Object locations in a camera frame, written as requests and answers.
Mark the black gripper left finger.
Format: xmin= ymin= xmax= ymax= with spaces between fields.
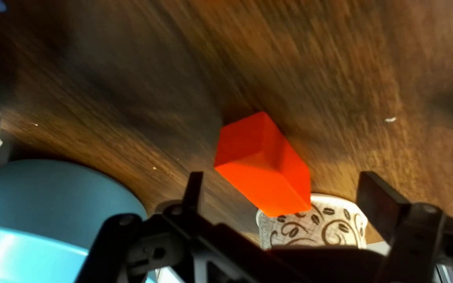
xmin=74 ymin=170 xmax=271 ymax=283

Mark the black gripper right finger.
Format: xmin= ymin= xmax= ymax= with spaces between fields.
xmin=356 ymin=170 xmax=447 ymax=283

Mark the printed white paper cup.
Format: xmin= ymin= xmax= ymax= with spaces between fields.
xmin=255 ymin=194 xmax=370 ymax=252

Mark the red rectangular block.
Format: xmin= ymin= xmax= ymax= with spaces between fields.
xmin=214 ymin=110 xmax=314 ymax=219

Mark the blue plastic bowl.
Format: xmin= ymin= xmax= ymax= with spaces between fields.
xmin=0 ymin=159 xmax=152 ymax=283

